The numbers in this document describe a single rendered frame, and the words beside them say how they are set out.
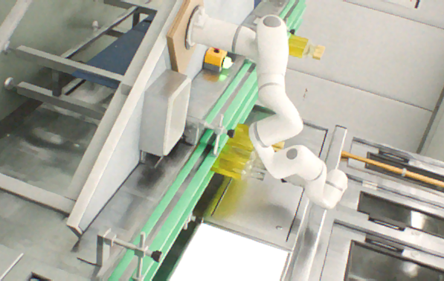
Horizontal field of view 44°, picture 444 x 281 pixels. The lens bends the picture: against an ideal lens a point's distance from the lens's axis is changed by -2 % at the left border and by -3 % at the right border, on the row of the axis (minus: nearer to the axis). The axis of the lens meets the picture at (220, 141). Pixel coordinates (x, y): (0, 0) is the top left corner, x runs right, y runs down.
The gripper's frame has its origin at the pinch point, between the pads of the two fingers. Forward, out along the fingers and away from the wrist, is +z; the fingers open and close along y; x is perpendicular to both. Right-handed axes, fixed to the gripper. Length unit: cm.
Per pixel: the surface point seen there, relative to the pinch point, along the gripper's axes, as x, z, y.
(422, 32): -592, 53, -115
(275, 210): 10.0, -9.0, -13.1
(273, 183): -3.9, -0.5, -12.7
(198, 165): 27.4, 16.3, 3.3
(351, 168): -43.0, -20.0, -15.7
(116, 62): 6, 74, 14
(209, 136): 13.1, 21.9, 5.9
